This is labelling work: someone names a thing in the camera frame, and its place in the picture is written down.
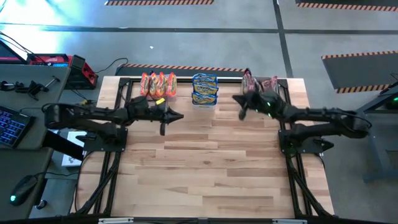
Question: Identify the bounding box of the black hazard striped cable ramp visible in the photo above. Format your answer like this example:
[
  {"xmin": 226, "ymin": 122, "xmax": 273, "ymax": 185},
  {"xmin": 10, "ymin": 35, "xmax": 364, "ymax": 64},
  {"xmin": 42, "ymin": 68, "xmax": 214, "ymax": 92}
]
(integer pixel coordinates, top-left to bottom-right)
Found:
[{"xmin": 114, "ymin": 63, "xmax": 252, "ymax": 77}]

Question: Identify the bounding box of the black charger cable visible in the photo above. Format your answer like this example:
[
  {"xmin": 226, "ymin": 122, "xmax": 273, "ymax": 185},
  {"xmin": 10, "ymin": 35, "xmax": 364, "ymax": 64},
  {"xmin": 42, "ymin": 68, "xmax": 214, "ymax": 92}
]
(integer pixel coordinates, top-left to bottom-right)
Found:
[{"xmin": 94, "ymin": 57, "xmax": 129, "ymax": 75}]

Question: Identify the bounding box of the work table with metal legs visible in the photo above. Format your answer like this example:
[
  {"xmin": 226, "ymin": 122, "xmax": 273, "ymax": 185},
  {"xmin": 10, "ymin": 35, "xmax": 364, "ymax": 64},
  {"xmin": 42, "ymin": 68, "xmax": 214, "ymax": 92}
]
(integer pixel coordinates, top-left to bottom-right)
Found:
[{"xmin": 341, "ymin": 73, "xmax": 398, "ymax": 183}]

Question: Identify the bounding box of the black desk monitor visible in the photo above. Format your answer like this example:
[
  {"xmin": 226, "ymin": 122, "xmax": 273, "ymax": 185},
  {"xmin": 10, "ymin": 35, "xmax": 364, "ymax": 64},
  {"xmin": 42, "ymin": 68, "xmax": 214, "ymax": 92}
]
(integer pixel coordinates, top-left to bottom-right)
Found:
[{"xmin": 0, "ymin": 39, "xmax": 28, "ymax": 65}]

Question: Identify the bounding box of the silver metal bracket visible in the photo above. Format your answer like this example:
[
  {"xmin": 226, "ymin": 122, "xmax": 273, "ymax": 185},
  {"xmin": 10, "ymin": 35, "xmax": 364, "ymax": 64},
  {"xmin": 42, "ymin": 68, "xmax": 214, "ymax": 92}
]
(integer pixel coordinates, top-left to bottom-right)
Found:
[
  {"xmin": 272, "ymin": 218, "xmax": 308, "ymax": 224},
  {"xmin": 98, "ymin": 217, "xmax": 134, "ymax": 224}
]

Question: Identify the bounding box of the grey office desk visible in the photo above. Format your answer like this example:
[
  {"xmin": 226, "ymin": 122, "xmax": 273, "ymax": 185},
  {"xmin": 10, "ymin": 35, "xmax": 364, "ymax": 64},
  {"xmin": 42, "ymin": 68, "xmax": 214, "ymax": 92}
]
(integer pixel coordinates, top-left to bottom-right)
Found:
[{"xmin": 0, "ymin": 63, "xmax": 72, "ymax": 151}]

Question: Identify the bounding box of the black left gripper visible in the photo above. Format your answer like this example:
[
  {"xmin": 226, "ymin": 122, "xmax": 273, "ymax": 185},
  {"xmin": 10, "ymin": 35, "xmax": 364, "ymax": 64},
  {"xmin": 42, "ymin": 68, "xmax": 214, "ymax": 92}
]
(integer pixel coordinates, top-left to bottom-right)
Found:
[{"xmin": 151, "ymin": 105, "xmax": 185, "ymax": 136}]

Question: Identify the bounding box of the white plastic bin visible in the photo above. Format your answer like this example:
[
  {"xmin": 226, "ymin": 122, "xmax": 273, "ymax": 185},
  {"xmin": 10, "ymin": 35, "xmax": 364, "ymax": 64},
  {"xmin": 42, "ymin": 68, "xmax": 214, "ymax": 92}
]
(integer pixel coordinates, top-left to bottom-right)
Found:
[{"xmin": 192, "ymin": 73, "xmax": 220, "ymax": 111}]

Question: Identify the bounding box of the black desk leg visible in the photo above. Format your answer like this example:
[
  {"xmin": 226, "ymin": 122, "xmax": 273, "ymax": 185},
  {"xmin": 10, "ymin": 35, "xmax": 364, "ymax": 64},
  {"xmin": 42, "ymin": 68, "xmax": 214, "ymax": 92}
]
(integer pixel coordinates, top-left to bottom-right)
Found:
[{"xmin": 42, "ymin": 129, "xmax": 85, "ymax": 162}]

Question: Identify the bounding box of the black desk clamp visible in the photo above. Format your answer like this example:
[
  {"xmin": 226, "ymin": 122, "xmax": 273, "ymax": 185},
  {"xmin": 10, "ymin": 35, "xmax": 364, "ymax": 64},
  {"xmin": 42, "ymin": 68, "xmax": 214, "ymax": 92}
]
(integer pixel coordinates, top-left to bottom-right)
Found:
[{"xmin": 14, "ymin": 75, "xmax": 62, "ymax": 101}]

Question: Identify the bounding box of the grey plastic bin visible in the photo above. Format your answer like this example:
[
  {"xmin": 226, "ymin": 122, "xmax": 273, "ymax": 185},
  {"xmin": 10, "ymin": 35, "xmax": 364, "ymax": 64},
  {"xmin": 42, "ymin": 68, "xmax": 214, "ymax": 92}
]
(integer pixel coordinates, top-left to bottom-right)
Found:
[{"xmin": 241, "ymin": 75, "xmax": 280, "ymax": 96}]

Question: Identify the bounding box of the red black tool case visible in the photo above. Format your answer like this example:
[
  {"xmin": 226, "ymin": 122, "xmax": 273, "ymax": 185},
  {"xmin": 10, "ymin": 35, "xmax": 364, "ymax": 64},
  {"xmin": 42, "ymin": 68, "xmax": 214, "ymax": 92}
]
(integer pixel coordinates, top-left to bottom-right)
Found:
[{"xmin": 27, "ymin": 53, "xmax": 70, "ymax": 68}]

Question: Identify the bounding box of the red orange Maruchan noodle pack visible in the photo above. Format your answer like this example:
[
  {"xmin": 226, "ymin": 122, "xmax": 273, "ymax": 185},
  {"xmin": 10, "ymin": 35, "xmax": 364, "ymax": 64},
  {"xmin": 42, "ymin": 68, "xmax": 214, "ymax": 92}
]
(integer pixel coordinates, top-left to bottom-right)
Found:
[{"xmin": 241, "ymin": 68, "xmax": 257, "ymax": 95}]

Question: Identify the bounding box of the red black battery charger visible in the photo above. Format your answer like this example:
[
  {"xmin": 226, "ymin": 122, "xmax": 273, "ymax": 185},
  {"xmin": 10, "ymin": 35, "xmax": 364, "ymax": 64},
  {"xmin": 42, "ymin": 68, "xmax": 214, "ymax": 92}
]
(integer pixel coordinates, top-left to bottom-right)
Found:
[{"xmin": 63, "ymin": 55, "xmax": 99, "ymax": 91}]

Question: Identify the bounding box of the black aluminium table frame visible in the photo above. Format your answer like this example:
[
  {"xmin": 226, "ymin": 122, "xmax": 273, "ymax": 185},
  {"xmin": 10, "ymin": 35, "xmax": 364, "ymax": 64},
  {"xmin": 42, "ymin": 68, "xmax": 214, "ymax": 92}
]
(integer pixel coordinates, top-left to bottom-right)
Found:
[{"xmin": 73, "ymin": 76, "xmax": 335, "ymax": 218}]

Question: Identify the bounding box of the black hazard striped floor mat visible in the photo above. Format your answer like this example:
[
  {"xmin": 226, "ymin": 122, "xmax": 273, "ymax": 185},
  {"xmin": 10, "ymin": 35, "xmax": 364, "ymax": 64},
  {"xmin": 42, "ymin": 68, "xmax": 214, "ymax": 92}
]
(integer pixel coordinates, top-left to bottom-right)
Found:
[
  {"xmin": 321, "ymin": 50, "xmax": 398, "ymax": 94},
  {"xmin": 104, "ymin": 0, "xmax": 215, "ymax": 6},
  {"xmin": 295, "ymin": 0, "xmax": 398, "ymax": 12}
]

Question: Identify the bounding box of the backlit computer keyboard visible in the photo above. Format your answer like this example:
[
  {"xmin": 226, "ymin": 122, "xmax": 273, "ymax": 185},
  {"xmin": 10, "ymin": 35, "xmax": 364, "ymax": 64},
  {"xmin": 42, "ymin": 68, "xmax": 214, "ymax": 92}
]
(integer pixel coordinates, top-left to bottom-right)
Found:
[{"xmin": 0, "ymin": 105, "xmax": 35, "ymax": 149}]

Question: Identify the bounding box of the dark office desk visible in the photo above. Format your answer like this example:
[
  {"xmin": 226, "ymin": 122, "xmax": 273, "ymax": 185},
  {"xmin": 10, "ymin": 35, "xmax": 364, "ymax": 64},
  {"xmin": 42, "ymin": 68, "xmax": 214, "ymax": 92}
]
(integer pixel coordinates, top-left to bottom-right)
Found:
[{"xmin": 0, "ymin": 147, "xmax": 54, "ymax": 220}]

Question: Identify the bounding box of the clear plastic bin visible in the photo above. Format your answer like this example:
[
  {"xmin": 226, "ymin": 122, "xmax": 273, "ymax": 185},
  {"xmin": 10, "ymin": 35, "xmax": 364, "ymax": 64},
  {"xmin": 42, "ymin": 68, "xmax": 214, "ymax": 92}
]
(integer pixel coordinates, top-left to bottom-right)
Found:
[{"xmin": 139, "ymin": 73, "xmax": 183, "ymax": 103}]

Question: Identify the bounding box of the black computer mouse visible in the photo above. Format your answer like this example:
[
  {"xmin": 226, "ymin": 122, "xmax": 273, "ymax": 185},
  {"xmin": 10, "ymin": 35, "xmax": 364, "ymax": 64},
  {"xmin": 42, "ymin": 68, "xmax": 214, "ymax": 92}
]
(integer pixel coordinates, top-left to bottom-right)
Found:
[{"xmin": 9, "ymin": 174, "xmax": 39, "ymax": 207}]

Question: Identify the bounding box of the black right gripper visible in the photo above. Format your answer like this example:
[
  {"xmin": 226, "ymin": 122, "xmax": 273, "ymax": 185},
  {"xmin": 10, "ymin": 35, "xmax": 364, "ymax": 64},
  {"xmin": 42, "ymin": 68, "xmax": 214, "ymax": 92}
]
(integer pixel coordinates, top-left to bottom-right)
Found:
[{"xmin": 231, "ymin": 91, "xmax": 285, "ymax": 121}]

